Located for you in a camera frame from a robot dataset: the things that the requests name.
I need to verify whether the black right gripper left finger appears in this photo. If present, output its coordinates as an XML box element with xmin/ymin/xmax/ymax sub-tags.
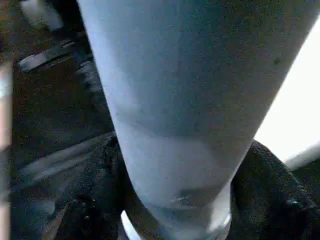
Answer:
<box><xmin>47</xmin><ymin>131</ymin><xmax>138</xmax><ymax>240</ymax></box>

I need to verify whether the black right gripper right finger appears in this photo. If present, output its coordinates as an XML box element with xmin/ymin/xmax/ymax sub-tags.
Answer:
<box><xmin>227</xmin><ymin>140</ymin><xmax>320</xmax><ymax>240</ymax></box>

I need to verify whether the white plastic table top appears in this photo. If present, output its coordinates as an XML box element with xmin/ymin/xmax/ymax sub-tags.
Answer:
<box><xmin>252</xmin><ymin>15</ymin><xmax>320</xmax><ymax>172</ymax></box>

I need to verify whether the white plastic table leg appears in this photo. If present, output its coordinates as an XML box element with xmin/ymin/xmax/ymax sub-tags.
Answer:
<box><xmin>76</xmin><ymin>0</ymin><xmax>320</xmax><ymax>240</ymax></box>

